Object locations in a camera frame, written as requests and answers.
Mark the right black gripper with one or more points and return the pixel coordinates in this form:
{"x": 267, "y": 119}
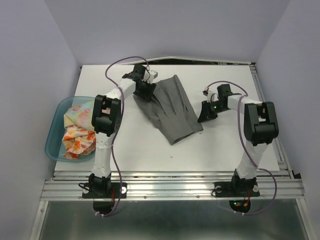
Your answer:
{"x": 205, "y": 114}

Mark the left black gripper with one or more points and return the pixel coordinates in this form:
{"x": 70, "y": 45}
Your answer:
{"x": 147, "y": 94}

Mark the grey pleated skirt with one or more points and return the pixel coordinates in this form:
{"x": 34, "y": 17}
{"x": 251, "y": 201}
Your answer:
{"x": 170, "y": 110}

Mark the pastel floral skirt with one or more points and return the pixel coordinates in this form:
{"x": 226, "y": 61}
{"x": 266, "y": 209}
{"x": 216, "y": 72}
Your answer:
{"x": 80, "y": 115}

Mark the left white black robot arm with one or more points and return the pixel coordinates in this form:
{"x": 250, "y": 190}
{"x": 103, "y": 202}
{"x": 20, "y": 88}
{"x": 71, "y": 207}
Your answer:
{"x": 107, "y": 115}

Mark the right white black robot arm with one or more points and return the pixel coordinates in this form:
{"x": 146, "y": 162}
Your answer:
{"x": 257, "y": 126}

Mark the orange floral skirt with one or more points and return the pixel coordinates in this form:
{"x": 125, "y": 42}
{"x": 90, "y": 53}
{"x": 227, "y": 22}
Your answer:
{"x": 78, "y": 142}

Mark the blue plastic basin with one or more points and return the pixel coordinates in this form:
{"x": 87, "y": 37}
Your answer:
{"x": 54, "y": 148}

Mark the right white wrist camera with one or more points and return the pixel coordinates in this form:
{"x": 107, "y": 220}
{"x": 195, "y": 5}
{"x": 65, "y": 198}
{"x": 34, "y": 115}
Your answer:
{"x": 210, "y": 95}

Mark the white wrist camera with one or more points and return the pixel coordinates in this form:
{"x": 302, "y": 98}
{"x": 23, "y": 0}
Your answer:
{"x": 210, "y": 95}
{"x": 149, "y": 76}

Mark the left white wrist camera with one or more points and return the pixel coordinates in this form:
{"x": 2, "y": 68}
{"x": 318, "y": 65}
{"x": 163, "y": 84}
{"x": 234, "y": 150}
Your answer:
{"x": 149, "y": 76}

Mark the aluminium frame rail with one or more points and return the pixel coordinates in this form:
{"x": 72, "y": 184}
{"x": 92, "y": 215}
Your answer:
{"x": 165, "y": 186}

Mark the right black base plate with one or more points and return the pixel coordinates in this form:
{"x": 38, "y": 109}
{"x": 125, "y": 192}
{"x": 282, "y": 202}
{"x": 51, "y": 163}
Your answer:
{"x": 224, "y": 189}

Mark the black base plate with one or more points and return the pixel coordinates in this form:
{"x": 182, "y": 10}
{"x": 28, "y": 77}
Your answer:
{"x": 114, "y": 192}
{"x": 224, "y": 189}

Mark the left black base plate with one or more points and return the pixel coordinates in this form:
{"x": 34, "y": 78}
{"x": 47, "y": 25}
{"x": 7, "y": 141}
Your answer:
{"x": 114, "y": 192}

